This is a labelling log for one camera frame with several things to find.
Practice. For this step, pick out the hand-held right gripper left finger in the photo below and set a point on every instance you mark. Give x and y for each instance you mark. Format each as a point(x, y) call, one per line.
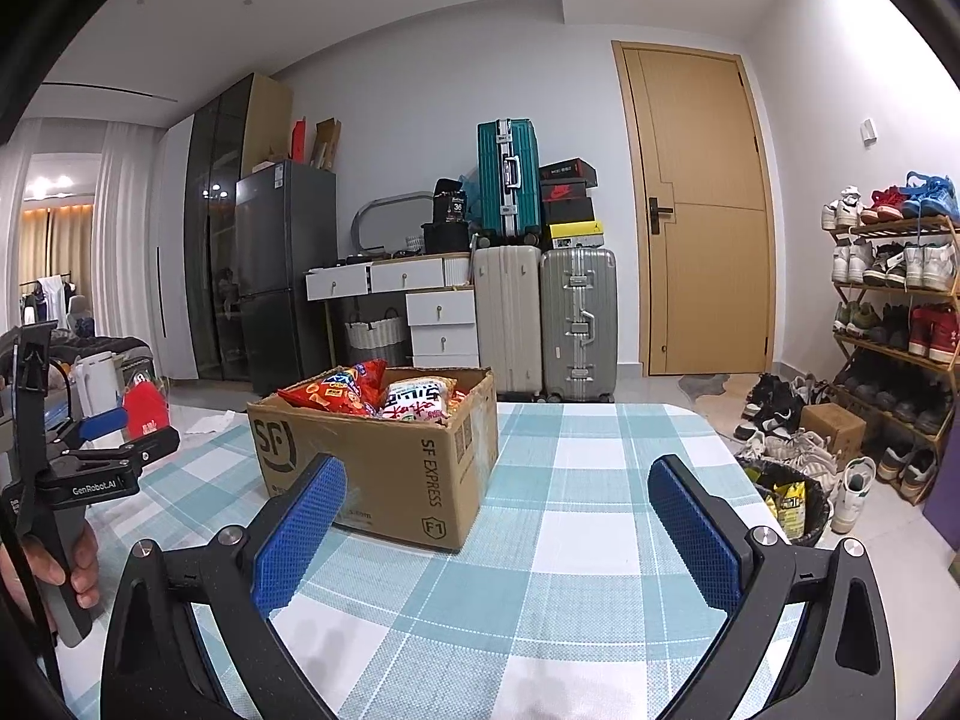
point(300, 540)

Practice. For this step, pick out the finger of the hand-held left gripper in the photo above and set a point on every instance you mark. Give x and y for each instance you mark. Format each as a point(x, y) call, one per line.
point(101, 424)
point(150, 446)

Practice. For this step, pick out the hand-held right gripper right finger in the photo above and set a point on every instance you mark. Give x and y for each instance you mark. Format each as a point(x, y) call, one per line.
point(694, 540)

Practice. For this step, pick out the brown cardboard box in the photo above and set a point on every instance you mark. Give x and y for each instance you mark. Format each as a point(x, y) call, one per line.
point(390, 480)

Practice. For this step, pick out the red triangular snack packet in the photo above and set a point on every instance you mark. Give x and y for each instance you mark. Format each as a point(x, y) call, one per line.
point(337, 394)

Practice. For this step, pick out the white red snack packet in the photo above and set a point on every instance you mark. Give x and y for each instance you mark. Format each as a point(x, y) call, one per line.
point(416, 401)

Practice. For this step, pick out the person's left hand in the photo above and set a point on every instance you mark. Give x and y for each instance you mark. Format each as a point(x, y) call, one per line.
point(41, 562)

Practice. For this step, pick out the red gift box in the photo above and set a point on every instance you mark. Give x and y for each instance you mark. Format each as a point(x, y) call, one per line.
point(146, 412)

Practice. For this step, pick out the white kettle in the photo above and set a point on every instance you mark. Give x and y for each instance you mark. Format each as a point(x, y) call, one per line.
point(96, 386)

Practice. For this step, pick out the white tissue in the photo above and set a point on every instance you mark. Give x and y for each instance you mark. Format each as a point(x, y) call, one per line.
point(210, 424)

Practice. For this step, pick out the dark padded jacket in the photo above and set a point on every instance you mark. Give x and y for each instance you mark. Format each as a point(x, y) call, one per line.
point(112, 349)

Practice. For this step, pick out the black trash bin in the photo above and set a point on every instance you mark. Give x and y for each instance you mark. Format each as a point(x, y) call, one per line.
point(814, 529)

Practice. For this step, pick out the beige round rug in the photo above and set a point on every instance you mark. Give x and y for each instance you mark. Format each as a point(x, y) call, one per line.
point(724, 416)

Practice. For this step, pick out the pile of shoes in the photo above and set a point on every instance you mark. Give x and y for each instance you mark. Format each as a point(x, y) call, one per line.
point(787, 450)

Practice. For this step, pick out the clothes rack with clothes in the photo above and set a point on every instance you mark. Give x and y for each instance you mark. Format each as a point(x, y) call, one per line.
point(49, 304)

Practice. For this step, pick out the grey door mat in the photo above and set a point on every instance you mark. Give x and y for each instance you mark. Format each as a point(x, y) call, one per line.
point(705, 384)

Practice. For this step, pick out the white sheer curtain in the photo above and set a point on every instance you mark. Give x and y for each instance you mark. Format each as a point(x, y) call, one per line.
point(19, 225)
point(124, 255)

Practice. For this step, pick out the small cardboard box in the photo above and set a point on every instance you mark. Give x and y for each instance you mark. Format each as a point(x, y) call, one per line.
point(832, 431)

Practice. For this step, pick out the white wardrobe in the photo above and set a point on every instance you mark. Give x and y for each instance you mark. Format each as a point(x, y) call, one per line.
point(172, 262)

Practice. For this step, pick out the beige curtain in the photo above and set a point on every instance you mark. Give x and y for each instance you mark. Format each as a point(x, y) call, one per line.
point(56, 247)

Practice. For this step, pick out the dark glass cabinet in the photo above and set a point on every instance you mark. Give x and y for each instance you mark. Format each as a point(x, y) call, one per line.
point(210, 255)

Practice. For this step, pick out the woven laundry basket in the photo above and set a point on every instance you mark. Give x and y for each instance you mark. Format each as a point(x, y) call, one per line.
point(375, 337)

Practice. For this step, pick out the dark grey fridge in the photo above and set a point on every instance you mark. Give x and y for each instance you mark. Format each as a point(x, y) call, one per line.
point(289, 277)

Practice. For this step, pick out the silver suitcase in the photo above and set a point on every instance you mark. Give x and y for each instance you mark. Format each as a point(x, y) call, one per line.
point(581, 330)

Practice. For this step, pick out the purple panel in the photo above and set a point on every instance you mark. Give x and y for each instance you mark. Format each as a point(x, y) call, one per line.
point(943, 502)

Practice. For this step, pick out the tan wooden door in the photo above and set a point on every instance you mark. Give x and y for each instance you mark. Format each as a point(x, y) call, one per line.
point(705, 277)

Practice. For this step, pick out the white drawer desk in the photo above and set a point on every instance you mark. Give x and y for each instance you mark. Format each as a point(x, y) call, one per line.
point(442, 315)

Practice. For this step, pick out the beige suitcase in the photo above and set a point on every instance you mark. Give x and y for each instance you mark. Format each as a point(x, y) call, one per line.
point(506, 322)

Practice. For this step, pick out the black storage box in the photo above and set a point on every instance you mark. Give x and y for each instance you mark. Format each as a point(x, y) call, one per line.
point(446, 238)

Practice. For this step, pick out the brown paper box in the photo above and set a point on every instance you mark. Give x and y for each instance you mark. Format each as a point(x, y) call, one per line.
point(326, 144)

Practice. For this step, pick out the wooden shoe rack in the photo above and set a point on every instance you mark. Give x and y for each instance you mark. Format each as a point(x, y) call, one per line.
point(949, 292)

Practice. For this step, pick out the shoe rack with shoes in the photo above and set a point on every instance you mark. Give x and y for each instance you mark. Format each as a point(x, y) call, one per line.
point(930, 266)

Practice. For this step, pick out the red black shoe box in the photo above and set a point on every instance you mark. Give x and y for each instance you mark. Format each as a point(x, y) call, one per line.
point(564, 192)

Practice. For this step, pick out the black bag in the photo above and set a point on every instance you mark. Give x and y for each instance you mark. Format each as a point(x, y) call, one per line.
point(452, 201)

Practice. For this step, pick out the teal suitcase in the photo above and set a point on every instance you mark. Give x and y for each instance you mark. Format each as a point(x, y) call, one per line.
point(495, 187)

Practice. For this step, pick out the grey arched metal frame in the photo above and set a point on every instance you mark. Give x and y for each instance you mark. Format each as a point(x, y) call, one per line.
point(371, 206)

